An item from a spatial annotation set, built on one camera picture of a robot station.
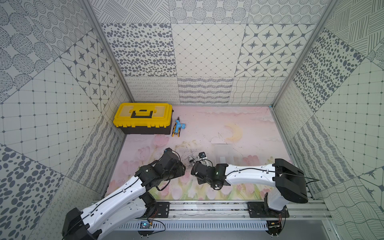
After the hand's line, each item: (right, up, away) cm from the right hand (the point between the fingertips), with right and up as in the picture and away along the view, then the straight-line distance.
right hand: (201, 174), depth 82 cm
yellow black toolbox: (-35, +32, +9) cm, 48 cm away
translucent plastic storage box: (+15, +8, +14) cm, 22 cm away
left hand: (-9, +6, -5) cm, 12 cm away
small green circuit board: (-28, -21, -10) cm, 37 cm away
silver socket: (-6, +6, +9) cm, 12 cm away
